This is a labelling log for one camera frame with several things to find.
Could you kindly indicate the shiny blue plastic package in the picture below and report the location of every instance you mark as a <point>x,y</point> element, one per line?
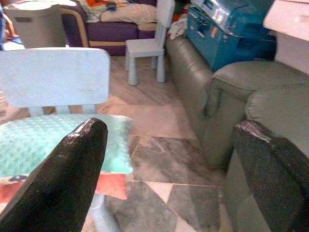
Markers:
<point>243,14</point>

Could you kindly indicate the teal storage box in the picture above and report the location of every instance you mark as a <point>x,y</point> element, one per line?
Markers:
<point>217,48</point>

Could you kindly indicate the white counter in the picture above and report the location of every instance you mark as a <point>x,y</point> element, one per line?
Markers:
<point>289,21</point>

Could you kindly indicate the colourful clothes pile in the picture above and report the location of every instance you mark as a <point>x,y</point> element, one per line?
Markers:
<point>103,4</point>

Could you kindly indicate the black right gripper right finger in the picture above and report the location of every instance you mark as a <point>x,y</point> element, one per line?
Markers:
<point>277,181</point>

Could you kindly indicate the grey-green leather sofa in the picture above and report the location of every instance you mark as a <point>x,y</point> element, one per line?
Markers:
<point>241,82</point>

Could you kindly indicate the purple sofa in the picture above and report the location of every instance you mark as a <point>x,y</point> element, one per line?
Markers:
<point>111,32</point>

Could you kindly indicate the turquoise dotted pillow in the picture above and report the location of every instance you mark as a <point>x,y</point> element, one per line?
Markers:
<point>36,142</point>

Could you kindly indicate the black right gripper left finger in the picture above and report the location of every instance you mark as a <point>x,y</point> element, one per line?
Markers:
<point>55,183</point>

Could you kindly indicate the white and red cloth heap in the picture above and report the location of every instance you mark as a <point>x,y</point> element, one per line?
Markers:
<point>177,26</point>

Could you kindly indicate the grey lidded bin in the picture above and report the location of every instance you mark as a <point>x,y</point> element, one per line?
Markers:
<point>36,29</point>

